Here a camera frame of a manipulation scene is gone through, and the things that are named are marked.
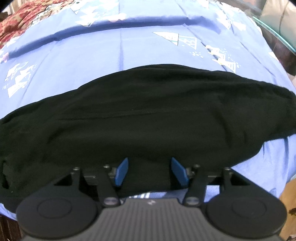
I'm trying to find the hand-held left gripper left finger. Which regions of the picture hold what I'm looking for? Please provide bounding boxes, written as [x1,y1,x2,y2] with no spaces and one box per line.
[52,157,129,207]

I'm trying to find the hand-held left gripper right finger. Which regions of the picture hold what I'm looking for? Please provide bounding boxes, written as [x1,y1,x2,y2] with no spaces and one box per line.
[171,157,251,207]

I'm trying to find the black pants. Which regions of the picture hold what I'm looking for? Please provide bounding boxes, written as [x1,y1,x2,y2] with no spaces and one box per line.
[0,64,296,210]

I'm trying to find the blue printed bed sheet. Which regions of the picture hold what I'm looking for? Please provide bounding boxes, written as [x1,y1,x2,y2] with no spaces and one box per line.
[0,0,296,220]

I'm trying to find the clear storage box teal rim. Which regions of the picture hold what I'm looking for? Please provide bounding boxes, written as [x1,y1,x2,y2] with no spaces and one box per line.
[252,7,296,77]

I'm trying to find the red floral patchwork blanket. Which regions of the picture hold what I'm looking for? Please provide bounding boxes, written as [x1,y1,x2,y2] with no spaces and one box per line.
[0,5,70,49]

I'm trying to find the beige fabric bag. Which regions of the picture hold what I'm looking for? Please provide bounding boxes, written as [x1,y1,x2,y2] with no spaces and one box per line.
[261,0,296,48]

